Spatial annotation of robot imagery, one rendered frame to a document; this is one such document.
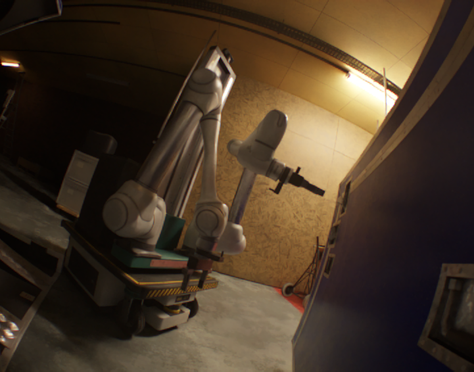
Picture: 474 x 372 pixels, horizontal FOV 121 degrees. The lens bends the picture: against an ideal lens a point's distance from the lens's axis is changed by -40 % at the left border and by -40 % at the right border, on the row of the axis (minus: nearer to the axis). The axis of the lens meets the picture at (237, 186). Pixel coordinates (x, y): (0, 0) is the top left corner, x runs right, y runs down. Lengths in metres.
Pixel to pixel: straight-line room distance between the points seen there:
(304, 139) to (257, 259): 2.12
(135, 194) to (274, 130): 0.59
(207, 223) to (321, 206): 3.15
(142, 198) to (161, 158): 0.16
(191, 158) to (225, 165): 1.95
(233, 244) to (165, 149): 0.81
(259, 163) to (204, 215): 0.34
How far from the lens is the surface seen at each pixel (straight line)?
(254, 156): 0.92
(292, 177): 0.91
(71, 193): 3.48
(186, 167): 1.45
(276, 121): 0.94
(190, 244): 1.38
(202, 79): 0.90
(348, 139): 4.40
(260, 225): 3.36
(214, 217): 0.73
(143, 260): 1.04
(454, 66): 0.39
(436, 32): 0.48
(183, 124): 0.88
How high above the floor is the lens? 0.66
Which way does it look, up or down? 11 degrees up
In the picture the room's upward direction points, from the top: 18 degrees clockwise
